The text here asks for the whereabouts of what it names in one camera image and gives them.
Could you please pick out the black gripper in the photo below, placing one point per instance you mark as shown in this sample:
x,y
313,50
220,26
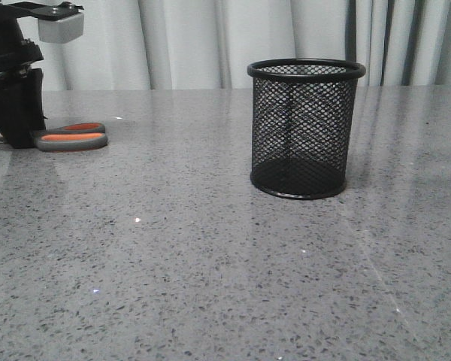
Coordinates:
x,y
21,111

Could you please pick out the grey orange handled scissors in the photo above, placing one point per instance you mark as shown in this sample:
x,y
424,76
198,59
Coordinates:
x,y
77,137

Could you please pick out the black mesh pen bucket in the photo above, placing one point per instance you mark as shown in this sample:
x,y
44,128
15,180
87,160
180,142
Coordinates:
x,y
302,118

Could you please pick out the grey pleated curtain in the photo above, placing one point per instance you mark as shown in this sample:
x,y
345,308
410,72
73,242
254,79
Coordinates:
x,y
209,44

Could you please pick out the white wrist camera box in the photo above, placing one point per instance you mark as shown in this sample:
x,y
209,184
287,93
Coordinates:
x,y
61,31

